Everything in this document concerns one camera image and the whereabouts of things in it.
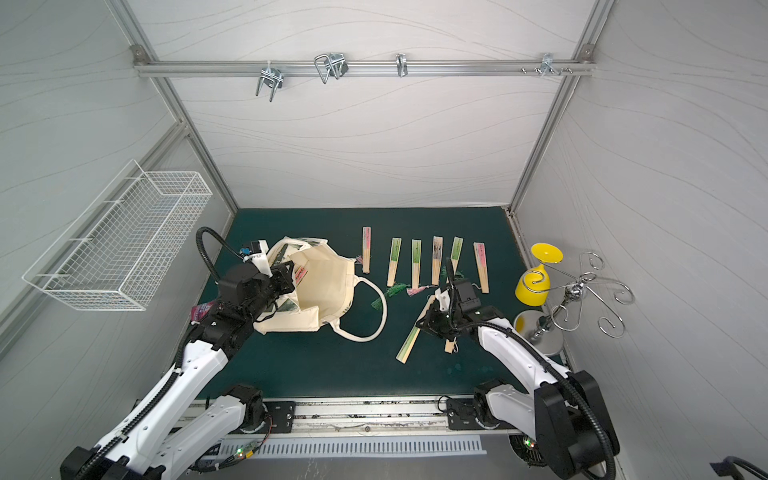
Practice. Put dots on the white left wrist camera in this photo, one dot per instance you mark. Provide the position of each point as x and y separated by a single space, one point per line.
257 255

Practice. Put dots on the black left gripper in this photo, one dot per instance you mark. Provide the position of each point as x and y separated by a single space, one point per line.
279 278

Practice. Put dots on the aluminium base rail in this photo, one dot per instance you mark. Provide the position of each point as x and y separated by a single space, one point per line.
384 414

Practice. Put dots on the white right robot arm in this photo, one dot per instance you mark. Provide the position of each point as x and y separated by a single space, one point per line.
588 452

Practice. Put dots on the yellow plastic wine glass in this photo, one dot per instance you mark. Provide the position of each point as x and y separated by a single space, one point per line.
535 284

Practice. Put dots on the aluminium crossbar rail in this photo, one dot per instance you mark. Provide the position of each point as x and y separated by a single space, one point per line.
148 67

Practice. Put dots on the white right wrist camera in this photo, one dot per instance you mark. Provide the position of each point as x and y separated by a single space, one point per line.
443 298

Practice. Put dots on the bamboo folding fan green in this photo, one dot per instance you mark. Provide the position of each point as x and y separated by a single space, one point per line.
455 255
416 254

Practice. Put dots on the small metal hook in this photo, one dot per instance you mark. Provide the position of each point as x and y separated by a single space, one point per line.
401 65

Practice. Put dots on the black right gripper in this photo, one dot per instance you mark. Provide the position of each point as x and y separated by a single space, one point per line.
435 322

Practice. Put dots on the white wire basket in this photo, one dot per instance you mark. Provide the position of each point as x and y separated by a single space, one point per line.
116 253

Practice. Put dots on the metal double hook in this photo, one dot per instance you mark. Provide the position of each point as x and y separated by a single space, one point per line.
270 80
331 65

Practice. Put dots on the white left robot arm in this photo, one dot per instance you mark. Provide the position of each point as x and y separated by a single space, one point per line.
146 444

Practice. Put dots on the bamboo folding fan pink tassel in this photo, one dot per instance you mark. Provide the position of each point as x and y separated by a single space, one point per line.
433 254

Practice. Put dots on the metal double hook left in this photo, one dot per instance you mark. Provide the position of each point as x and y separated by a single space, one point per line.
270 80

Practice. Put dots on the chrome wire glass rack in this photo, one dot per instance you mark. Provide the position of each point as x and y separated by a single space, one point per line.
544 326

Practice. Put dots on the metal double hook middle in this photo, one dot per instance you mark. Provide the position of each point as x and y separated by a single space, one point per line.
331 65

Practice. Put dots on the metal hook right end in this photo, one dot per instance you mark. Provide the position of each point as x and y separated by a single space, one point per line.
549 66

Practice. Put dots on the cream canvas tote bag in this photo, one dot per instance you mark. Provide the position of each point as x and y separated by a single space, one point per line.
324 290

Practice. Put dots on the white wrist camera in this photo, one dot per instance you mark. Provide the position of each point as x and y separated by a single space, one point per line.
257 255
443 298

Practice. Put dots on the pink snack packet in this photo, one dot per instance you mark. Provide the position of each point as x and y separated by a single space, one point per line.
198 312

